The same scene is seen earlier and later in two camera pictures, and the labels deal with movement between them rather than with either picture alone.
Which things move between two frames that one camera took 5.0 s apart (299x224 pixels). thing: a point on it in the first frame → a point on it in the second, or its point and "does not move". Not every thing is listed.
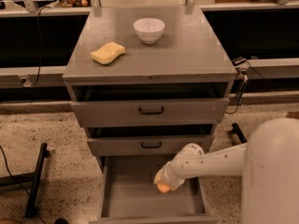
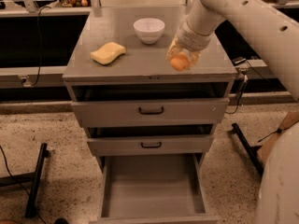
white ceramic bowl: x=149 y=30 does not move
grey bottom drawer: x=128 y=195 does not move
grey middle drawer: x=145 y=147 does not move
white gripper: x=168 y=178 → x=193 y=38
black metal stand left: x=33 y=177 does not move
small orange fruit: x=163 y=188 → x=179 y=62
